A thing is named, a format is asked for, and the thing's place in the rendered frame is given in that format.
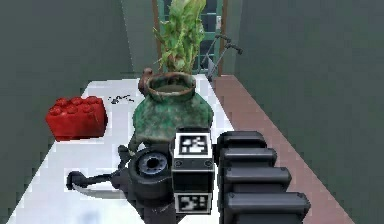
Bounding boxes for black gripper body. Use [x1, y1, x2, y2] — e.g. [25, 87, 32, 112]
[111, 144, 185, 224]

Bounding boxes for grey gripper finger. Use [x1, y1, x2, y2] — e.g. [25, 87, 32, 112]
[65, 170, 118, 192]
[71, 183, 130, 201]

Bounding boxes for green weathered plant pot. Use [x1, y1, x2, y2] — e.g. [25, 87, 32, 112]
[127, 67, 215, 156]

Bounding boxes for red toy building brick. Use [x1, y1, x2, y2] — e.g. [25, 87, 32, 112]
[45, 95, 109, 142]

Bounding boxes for small black flat object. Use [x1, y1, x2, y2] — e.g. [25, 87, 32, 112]
[107, 94, 136, 105]

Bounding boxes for green leafy house plant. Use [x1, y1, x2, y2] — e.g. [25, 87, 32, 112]
[152, 0, 208, 76]

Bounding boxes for green-framed glass room door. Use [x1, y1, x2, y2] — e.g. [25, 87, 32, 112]
[151, 0, 229, 77]

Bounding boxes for grey metal frame black handles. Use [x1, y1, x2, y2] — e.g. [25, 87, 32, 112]
[199, 33, 244, 83]

